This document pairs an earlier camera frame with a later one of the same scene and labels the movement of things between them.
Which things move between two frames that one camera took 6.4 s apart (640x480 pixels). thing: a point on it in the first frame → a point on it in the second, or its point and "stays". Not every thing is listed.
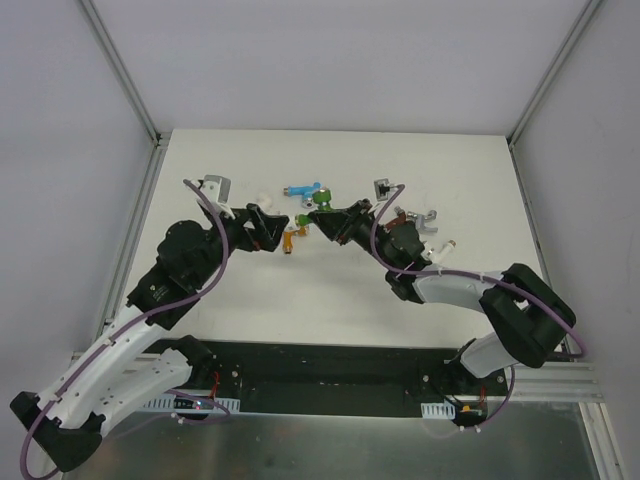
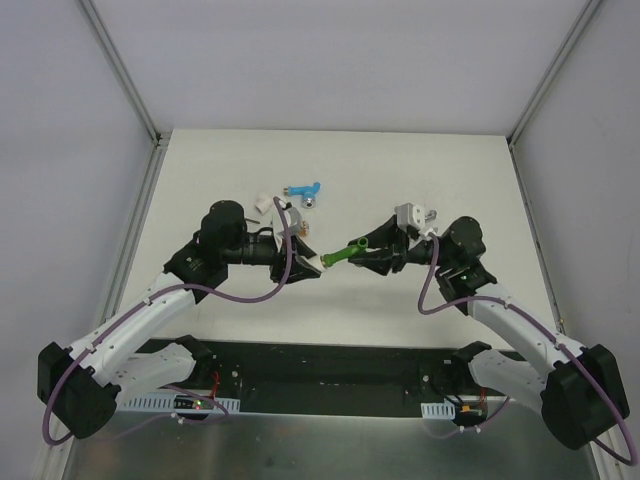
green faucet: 323,197 → 328,259
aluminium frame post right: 590,10 stays
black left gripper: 250,226 → 282,257
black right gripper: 353,220 → 397,248
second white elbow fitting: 265,201 stays
